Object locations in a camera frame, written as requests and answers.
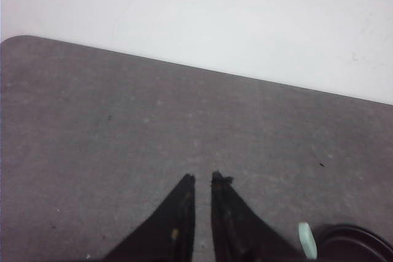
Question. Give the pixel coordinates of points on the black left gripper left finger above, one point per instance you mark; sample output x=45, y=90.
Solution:
x=168, y=234

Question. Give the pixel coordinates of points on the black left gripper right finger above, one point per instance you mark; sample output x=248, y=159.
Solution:
x=238, y=233

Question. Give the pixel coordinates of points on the black frying pan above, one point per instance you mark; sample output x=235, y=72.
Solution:
x=343, y=242

